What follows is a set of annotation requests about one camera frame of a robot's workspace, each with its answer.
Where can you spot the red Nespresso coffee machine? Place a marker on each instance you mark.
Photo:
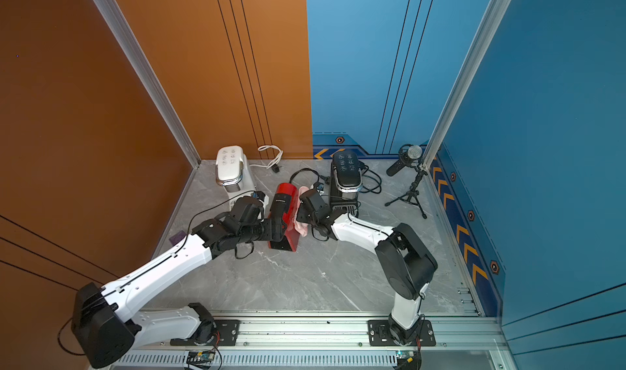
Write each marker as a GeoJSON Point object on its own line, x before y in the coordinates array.
{"type": "Point", "coordinates": [283, 212]}

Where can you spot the black coffee machine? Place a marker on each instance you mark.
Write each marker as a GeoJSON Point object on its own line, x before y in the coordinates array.
{"type": "Point", "coordinates": [346, 182]}

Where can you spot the pink striped towel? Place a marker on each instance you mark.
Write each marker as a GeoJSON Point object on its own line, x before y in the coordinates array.
{"type": "Point", "coordinates": [301, 228]}

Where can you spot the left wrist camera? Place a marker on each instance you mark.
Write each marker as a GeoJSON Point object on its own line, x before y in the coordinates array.
{"type": "Point", "coordinates": [262, 197]}

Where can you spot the white coffee machine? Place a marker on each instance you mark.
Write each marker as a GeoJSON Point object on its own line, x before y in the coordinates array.
{"type": "Point", "coordinates": [233, 173]}

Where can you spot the aluminium front rail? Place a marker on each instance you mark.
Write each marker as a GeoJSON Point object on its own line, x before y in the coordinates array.
{"type": "Point", "coordinates": [335, 341]}

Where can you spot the green circuit board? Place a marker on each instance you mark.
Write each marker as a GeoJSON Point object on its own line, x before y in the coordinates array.
{"type": "Point", "coordinates": [203, 360]}
{"type": "Point", "coordinates": [413, 362]}

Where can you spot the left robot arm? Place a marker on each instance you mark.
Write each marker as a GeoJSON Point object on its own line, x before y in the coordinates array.
{"type": "Point", "coordinates": [107, 321]}

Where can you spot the left green circuit board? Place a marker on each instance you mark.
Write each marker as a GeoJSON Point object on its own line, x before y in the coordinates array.
{"type": "Point", "coordinates": [203, 360]}

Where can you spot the purple square card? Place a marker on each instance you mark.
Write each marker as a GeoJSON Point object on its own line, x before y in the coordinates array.
{"type": "Point", "coordinates": [177, 238]}

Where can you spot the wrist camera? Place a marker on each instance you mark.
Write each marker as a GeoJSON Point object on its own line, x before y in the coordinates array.
{"type": "Point", "coordinates": [321, 187]}
{"type": "Point", "coordinates": [262, 197]}

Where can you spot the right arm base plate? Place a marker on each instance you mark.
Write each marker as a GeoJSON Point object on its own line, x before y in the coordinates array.
{"type": "Point", "coordinates": [387, 333]}

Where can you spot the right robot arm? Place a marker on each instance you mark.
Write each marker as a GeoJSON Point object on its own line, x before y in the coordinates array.
{"type": "Point", "coordinates": [408, 265]}

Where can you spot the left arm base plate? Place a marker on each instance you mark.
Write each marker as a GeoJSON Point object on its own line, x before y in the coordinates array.
{"type": "Point", "coordinates": [220, 333]}

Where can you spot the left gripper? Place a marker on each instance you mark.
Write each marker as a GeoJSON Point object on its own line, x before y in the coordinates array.
{"type": "Point", "coordinates": [279, 231]}

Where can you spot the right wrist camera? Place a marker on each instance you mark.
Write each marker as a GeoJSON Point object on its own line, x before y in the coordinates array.
{"type": "Point", "coordinates": [321, 187]}

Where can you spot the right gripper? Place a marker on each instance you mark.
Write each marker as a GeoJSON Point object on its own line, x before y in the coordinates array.
{"type": "Point", "coordinates": [300, 213]}

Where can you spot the right green circuit board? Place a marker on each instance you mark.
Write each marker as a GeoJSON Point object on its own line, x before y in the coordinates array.
{"type": "Point", "coordinates": [413, 362]}

